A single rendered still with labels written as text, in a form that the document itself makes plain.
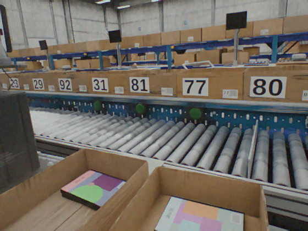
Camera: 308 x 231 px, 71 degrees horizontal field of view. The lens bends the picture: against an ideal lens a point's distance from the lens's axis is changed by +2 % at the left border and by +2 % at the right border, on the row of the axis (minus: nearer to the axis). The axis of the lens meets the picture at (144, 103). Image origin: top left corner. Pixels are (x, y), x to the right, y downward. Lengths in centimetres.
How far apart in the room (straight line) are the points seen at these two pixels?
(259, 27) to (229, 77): 454
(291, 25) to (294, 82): 456
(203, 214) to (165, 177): 15
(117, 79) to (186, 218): 122
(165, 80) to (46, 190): 96
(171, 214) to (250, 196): 21
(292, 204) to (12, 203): 81
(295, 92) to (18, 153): 127
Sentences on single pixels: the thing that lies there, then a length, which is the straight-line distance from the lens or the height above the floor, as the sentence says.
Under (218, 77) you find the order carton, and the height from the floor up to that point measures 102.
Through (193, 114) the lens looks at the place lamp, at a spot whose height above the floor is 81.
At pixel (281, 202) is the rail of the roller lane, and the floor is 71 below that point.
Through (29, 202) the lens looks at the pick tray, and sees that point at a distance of 78.
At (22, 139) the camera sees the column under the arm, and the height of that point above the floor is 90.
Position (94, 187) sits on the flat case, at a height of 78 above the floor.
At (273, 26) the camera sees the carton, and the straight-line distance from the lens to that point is 583.
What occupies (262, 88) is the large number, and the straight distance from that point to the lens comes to 132.
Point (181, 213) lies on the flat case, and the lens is 62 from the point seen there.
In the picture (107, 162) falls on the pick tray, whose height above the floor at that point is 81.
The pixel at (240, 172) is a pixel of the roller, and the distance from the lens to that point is 88.
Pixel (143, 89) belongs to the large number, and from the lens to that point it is 153.
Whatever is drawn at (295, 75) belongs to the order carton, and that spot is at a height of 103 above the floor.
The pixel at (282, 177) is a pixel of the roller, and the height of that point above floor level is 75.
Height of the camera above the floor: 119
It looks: 13 degrees down
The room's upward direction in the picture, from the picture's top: 4 degrees counter-clockwise
